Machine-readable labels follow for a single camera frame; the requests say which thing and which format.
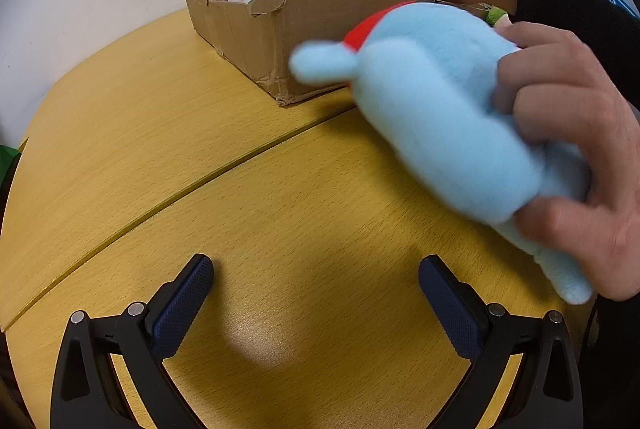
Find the person's left hand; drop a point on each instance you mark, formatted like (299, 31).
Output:
(590, 124)

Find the peach doll with green hair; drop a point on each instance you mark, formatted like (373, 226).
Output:
(495, 15)

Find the brown cardboard box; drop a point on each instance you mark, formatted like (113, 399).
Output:
(240, 34)

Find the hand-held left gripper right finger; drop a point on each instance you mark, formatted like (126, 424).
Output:
(450, 309)

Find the light blue plush toy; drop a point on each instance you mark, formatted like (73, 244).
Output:
(425, 109)

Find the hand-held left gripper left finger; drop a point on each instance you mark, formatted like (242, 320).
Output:
(182, 309)

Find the green object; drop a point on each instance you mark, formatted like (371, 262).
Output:
(7, 161)

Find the person's right forearm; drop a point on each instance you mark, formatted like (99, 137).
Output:
(570, 9)

